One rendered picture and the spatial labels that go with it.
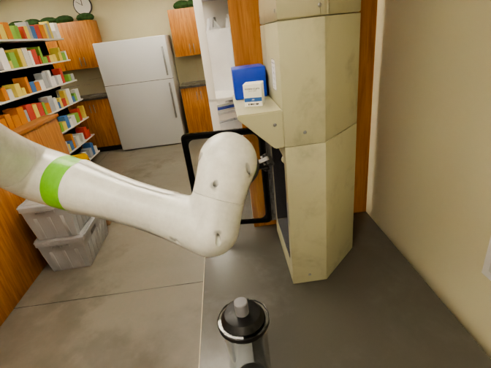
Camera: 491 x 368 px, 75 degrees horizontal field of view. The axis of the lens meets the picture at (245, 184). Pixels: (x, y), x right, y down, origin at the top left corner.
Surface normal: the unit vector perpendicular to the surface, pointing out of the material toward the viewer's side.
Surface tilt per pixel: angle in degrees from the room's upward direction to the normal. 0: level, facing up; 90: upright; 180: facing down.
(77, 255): 95
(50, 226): 95
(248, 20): 90
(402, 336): 0
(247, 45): 90
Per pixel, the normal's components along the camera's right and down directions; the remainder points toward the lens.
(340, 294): -0.11, -0.90
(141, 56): 0.08, 0.42
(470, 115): -0.99, 0.14
